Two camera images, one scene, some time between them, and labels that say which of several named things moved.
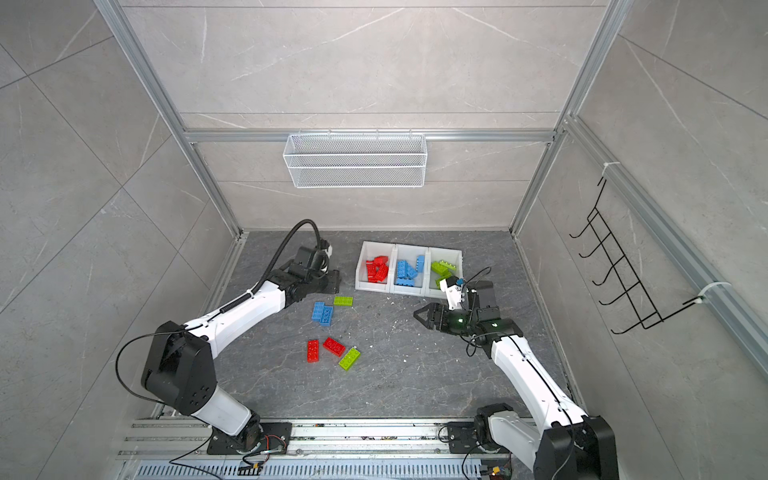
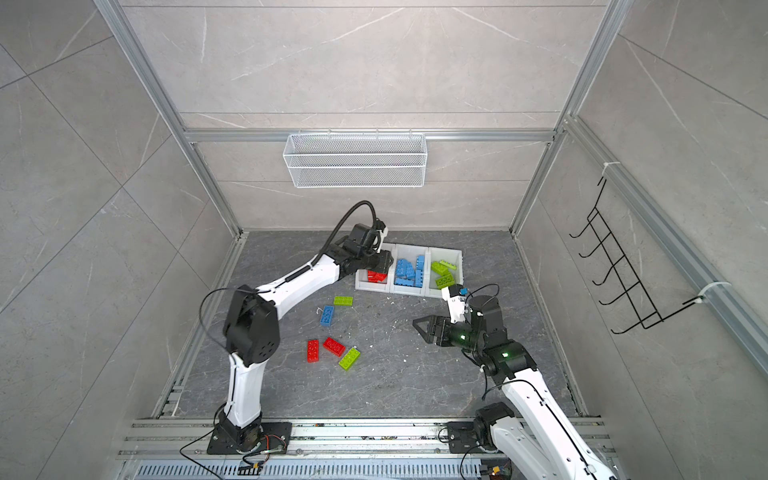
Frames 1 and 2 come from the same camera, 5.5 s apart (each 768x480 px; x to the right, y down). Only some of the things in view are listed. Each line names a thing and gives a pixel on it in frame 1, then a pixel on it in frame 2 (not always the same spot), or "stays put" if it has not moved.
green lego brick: [343, 301] stays put
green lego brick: [441, 270] stays put
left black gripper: [335, 282] to [385, 260]
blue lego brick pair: [326, 316] stays put
